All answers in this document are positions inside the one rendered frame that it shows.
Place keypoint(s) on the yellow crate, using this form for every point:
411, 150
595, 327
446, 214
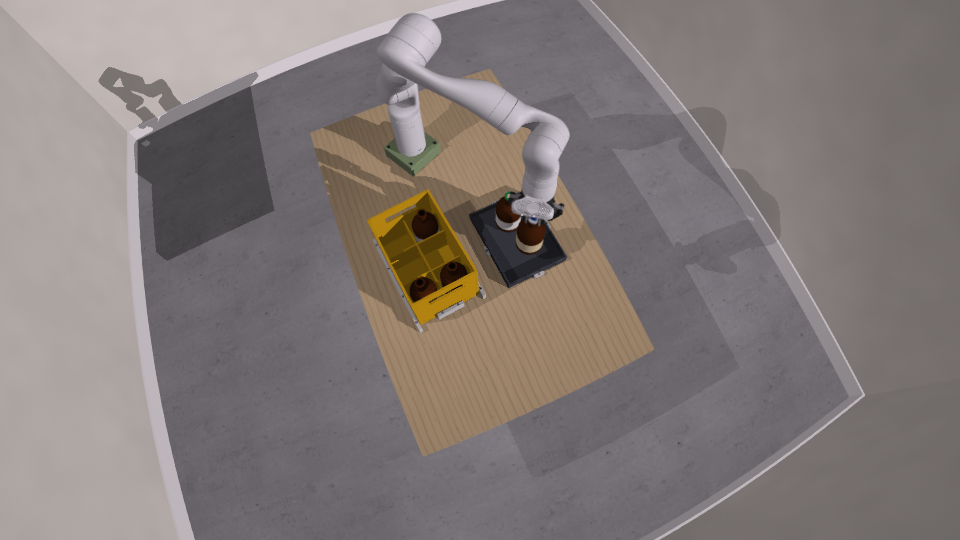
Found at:
437, 250

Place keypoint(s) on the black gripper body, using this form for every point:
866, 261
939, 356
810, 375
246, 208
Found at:
549, 202

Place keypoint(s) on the brown glass bottle with beige label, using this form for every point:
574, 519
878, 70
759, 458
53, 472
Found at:
529, 237

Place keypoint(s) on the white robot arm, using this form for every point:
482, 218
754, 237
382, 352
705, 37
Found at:
406, 50

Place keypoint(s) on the brown glass bottle with white label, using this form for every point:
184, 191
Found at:
505, 219

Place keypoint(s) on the white flat bar with screws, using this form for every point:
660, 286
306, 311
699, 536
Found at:
445, 312

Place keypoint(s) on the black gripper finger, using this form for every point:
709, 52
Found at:
513, 196
558, 210

